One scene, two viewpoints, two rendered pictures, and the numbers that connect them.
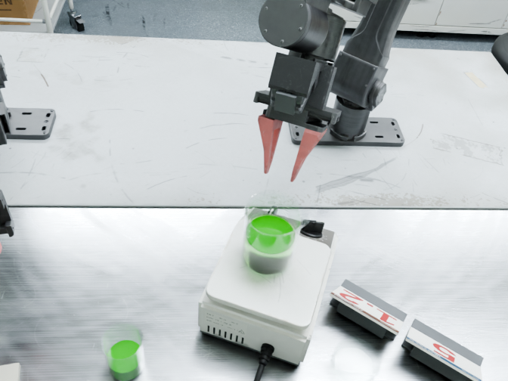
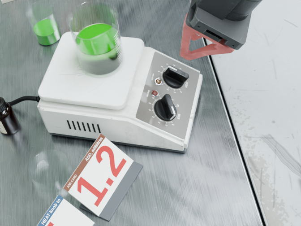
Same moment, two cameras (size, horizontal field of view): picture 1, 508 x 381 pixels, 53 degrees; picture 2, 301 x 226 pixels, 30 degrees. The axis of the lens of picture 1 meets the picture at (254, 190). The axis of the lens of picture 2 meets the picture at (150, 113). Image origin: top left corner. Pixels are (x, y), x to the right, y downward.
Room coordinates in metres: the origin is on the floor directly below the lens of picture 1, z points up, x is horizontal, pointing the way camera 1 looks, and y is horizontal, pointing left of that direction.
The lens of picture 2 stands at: (0.48, -0.53, 1.54)
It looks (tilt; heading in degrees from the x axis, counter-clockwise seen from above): 53 degrees down; 97
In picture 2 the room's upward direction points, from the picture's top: 9 degrees counter-clockwise
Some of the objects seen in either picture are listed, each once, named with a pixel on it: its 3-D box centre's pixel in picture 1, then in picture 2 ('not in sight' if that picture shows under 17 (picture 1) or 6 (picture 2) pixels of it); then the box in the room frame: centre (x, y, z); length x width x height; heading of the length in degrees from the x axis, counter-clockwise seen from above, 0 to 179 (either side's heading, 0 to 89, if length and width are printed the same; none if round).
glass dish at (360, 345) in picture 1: (354, 363); (50, 170); (0.29, -0.14, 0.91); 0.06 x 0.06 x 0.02
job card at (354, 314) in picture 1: (369, 305); (104, 176); (0.36, -0.16, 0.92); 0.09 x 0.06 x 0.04; 61
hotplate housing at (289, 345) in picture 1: (273, 274); (115, 91); (0.38, -0.04, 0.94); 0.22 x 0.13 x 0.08; 167
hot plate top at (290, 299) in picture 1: (271, 270); (92, 68); (0.35, -0.03, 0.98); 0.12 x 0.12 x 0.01; 77
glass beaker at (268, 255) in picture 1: (272, 237); (97, 43); (0.36, -0.03, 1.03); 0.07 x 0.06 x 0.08; 78
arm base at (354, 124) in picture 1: (350, 115); not in sight; (0.73, -0.15, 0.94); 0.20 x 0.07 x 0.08; 99
